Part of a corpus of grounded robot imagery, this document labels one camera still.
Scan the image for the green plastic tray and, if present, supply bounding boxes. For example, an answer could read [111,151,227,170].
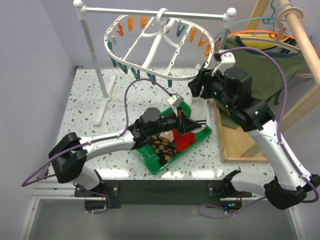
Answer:
[134,101,213,175]

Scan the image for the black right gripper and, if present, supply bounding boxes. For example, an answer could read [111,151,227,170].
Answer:
[187,66,236,111]

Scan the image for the green t-shirt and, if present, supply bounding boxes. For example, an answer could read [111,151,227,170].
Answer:
[212,34,311,130]

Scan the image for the teal clothes hanger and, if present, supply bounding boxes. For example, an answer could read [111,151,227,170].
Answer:
[231,0,277,30]

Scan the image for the wooden clothes rack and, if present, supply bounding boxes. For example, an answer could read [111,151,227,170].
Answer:
[216,0,320,164]

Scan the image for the aluminium rail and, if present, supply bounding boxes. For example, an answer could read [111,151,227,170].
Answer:
[20,180,307,240]

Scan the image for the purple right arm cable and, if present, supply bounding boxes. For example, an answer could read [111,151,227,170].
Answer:
[197,46,320,220]

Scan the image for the beige wooden clothes hanger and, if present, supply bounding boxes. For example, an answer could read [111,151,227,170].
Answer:
[241,7,304,53]

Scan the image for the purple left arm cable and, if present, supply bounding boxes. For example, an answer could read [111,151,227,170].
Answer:
[21,77,176,215]

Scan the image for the red christmas sock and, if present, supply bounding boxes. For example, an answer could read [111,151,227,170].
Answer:
[159,130,175,143]
[172,129,196,153]

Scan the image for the orange clothes hanger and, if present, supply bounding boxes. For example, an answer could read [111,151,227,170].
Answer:
[228,29,279,40]

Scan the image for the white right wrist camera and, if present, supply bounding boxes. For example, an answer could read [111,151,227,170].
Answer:
[211,51,236,77]

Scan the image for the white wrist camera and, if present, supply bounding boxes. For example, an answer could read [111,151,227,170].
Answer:
[167,92,184,115]
[211,51,236,77]

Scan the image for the white clip hanger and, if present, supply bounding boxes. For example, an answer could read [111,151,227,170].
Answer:
[104,8,215,81]

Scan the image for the white striped sock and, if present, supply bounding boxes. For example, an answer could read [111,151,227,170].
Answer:
[190,97,208,125]

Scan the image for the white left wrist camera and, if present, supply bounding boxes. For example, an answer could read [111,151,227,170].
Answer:
[167,92,184,115]

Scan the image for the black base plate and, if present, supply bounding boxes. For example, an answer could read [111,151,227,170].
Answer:
[74,180,252,211]

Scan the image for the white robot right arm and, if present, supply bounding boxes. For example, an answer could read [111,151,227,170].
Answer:
[188,67,320,210]

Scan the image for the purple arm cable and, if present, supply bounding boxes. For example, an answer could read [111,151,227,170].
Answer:
[21,77,176,215]
[197,46,320,220]

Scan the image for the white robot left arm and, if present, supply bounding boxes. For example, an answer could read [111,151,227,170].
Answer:
[48,107,204,196]

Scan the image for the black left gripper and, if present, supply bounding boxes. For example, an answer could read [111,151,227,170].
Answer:
[148,106,201,137]

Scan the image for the white drying rack stand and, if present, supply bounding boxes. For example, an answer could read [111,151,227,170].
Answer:
[73,0,237,126]

